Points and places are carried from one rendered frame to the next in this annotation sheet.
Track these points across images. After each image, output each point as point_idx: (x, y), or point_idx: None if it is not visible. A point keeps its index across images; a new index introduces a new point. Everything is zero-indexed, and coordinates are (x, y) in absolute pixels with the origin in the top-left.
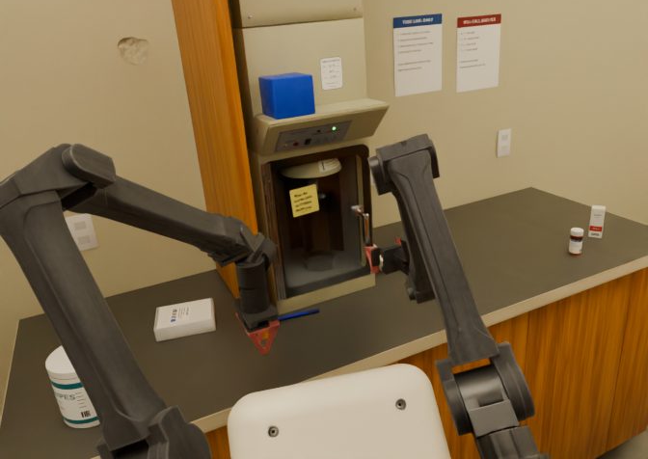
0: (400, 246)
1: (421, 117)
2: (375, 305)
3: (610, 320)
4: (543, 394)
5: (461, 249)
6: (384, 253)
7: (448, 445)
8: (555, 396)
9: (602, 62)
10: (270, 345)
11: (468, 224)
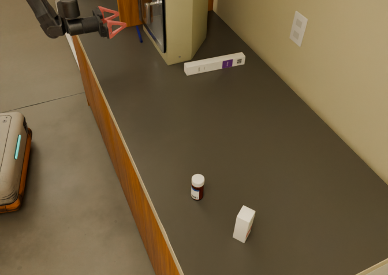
0: (95, 15)
1: (353, 12)
2: (141, 63)
3: (175, 265)
4: (149, 225)
5: (221, 117)
6: (92, 11)
7: (122, 163)
8: (154, 241)
9: None
10: None
11: (283, 134)
